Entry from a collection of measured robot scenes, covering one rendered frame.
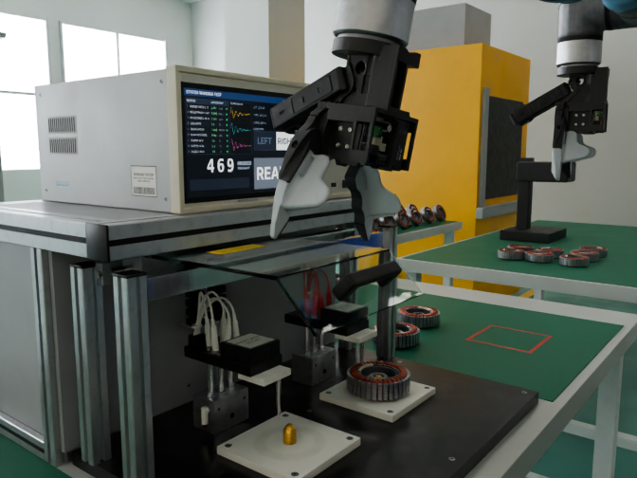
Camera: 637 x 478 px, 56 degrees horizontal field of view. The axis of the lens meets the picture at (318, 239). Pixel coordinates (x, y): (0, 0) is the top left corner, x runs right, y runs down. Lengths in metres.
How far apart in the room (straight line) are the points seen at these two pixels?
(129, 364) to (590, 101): 0.86
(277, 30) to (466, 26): 1.47
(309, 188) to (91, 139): 0.54
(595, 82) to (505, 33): 5.30
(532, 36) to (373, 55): 5.80
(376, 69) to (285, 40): 4.53
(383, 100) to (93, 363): 0.54
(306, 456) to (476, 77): 3.83
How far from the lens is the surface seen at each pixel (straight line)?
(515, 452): 1.01
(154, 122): 0.90
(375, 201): 0.65
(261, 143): 0.97
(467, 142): 4.48
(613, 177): 6.07
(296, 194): 0.56
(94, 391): 0.90
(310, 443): 0.92
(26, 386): 1.05
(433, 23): 4.99
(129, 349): 0.79
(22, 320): 1.02
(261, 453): 0.90
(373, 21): 0.58
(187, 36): 9.22
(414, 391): 1.11
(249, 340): 0.92
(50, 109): 1.14
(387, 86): 0.57
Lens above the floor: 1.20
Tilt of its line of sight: 8 degrees down
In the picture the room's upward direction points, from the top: straight up
